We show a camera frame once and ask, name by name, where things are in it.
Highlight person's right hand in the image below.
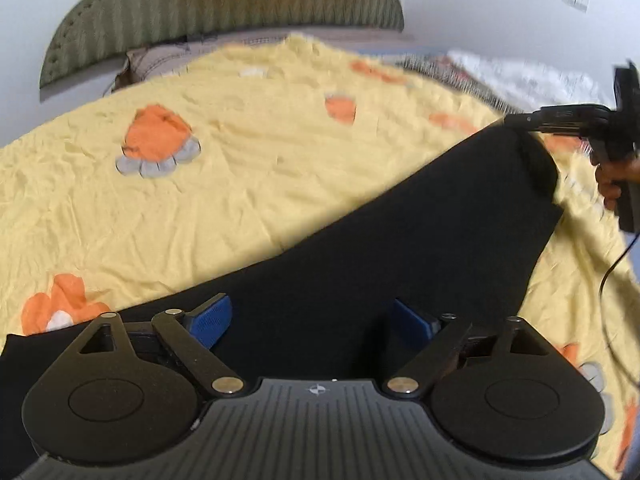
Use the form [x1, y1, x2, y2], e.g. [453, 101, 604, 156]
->
[594, 156, 640, 212]

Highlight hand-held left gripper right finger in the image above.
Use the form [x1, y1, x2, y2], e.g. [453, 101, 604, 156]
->
[382, 298, 556, 401]

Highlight yellow printed blanket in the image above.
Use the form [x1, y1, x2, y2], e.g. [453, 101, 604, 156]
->
[0, 32, 640, 480]

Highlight black and white patterned cloth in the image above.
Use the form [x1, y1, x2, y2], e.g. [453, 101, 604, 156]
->
[399, 52, 508, 107]

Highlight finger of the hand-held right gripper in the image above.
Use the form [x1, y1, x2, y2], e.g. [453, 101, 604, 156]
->
[504, 104, 608, 137]

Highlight thin black cable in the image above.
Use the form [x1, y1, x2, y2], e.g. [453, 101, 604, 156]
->
[599, 230, 640, 363]

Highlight olive padded headboard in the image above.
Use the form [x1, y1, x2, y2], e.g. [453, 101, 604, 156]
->
[39, 0, 405, 88]

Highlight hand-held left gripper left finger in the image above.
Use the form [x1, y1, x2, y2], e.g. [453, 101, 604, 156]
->
[69, 294, 246, 400]

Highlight black pants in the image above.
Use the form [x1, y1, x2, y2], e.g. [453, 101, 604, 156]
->
[0, 122, 573, 480]

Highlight patterned pillow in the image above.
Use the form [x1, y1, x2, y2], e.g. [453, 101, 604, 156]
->
[112, 30, 416, 93]

